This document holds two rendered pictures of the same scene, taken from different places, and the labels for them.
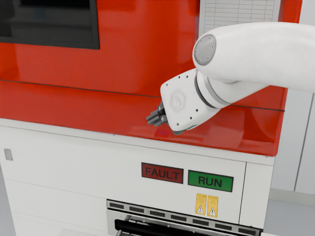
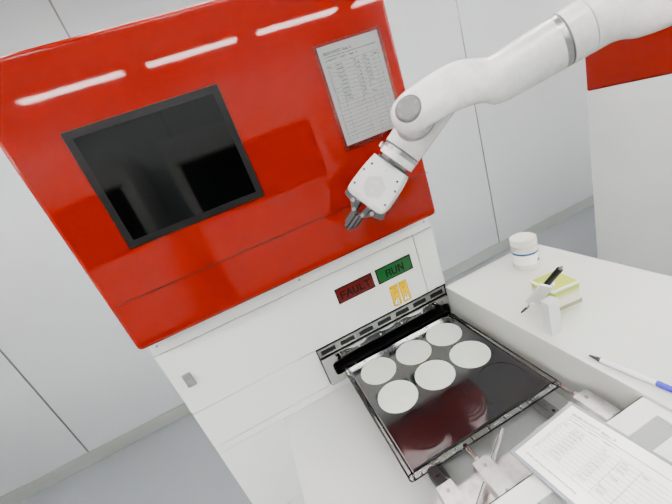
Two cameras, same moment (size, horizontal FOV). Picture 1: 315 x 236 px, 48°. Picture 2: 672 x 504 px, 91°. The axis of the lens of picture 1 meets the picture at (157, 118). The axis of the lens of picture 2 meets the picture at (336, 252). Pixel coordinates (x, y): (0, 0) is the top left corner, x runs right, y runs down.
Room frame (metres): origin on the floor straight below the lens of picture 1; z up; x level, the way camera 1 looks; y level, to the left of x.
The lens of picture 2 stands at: (0.07, 0.40, 1.53)
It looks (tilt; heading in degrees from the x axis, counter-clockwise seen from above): 20 degrees down; 331
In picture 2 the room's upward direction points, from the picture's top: 20 degrees counter-clockwise
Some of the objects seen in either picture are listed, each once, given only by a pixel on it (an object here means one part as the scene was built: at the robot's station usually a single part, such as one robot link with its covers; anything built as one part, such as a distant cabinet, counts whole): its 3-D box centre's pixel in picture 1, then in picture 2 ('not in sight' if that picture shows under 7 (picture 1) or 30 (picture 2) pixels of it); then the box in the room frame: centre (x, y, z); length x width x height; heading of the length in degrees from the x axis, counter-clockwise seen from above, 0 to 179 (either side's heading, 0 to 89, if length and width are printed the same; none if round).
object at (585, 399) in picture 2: not in sight; (600, 410); (0.27, -0.11, 0.89); 0.08 x 0.03 x 0.03; 163
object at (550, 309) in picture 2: not in sight; (543, 303); (0.40, -0.22, 1.03); 0.06 x 0.04 x 0.13; 163
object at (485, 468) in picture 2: not in sight; (497, 482); (0.34, 0.12, 0.89); 0.08 x 0.03 x 0.03; 163
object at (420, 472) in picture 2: not in sight; (488, 428); (0.40, 0.04, 0.90); 0.38 x 0.01 x 0.01; 73
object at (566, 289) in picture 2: not in sight; (555, 291); (0.42, -0.31, 1.00); 0.07 x 0.07 x 0.07; 65
